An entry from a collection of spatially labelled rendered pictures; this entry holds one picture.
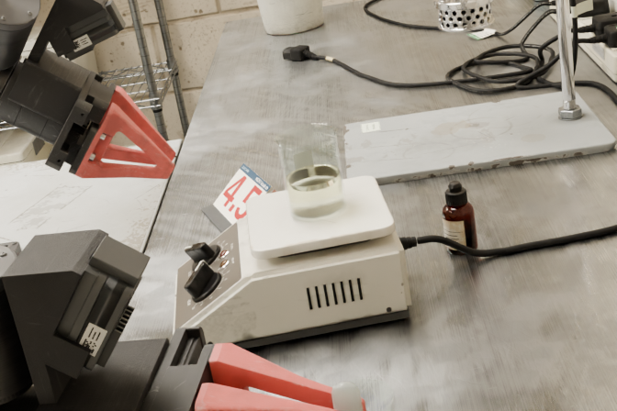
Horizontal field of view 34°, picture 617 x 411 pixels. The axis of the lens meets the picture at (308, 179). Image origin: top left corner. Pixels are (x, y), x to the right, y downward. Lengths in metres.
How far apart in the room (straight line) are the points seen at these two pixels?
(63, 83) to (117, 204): 0.39
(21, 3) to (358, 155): 0.51
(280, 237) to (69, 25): 0.24
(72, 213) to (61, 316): 0.76
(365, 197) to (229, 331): 0.16
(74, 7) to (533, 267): 0.45
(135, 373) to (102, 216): 0.70
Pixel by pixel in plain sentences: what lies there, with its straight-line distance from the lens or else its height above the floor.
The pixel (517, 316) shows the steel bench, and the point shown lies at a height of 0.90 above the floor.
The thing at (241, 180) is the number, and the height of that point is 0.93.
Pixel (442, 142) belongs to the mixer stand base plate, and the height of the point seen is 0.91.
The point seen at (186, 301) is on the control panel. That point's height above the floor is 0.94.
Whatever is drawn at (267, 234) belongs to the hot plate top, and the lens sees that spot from 0.84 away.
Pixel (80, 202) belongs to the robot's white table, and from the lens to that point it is 1.26.
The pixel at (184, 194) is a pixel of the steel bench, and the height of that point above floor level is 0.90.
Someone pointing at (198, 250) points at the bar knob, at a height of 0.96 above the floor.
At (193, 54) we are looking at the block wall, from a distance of 3.30.
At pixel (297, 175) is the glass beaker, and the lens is 0.83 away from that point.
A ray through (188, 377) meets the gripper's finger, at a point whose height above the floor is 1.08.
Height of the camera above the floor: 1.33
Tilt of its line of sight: 22 degrees down
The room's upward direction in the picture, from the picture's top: 10 degrees counter-clockwise
